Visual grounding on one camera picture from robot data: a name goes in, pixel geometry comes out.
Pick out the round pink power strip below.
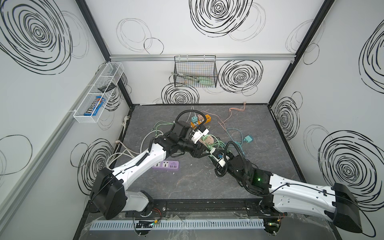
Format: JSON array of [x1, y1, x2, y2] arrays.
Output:
[[203, 135, 215, 147]]

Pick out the teal multi-head cable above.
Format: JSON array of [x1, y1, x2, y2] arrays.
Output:
[[224, 127, 245, 151]]

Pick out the teal charger with white cable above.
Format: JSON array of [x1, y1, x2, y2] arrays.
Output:
[[188, 112, 198, 124]]

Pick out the purple power strip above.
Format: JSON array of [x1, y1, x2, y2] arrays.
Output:
[[152, 160, 180, 171]]

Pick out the orange power strip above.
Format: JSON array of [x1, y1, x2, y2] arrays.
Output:
[[191, 115, 212, 128]]

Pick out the pink charger cable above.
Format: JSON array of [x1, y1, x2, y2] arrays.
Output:
[[203, 101, 247, 131]]

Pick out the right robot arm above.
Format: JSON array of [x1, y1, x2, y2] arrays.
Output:
[[209, 154, 363, 234]]

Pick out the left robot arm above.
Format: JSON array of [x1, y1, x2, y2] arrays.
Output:
[[90, 121, 209, 220]]

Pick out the green cloth in basket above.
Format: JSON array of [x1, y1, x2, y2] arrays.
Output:
[[198, 76, 216, 88]]

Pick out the metal tongs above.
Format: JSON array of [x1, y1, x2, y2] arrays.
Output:
[[172, 73, 200, 83]]

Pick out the black remote control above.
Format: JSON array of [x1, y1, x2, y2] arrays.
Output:
[[98, 83, 116, 93]]

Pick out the blue candy pack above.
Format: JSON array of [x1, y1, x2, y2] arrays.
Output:
[[84, 97, 105, 116]]

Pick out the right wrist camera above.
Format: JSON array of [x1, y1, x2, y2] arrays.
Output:
[[209, 148, 226, 162]]

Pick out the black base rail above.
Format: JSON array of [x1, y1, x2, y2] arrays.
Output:
[[89, 197, 314, 220]]

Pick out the white power cords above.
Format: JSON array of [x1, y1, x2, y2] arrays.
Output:
[[101, 115, 169, 187]]

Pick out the black wire basket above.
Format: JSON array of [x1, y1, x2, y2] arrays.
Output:
[[172, 60, 219, 88]]

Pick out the white slotted cable duct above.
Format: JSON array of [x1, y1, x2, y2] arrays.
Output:
[[90, 219, 265, 231]]

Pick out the white wire shelf basket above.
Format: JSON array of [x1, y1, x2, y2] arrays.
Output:
[[73, 62, 124, 124]]

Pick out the aluminium wall rail back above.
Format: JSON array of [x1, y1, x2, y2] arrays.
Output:
[[110, 53, 296, 62]]

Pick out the aluminium wall rail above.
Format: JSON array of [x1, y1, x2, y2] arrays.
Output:
[[110, 53, 296, 62], [1, 60, 103, 213]]

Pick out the aluminium wall rail left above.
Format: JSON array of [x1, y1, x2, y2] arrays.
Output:
[[1, 60, 103, 213]]

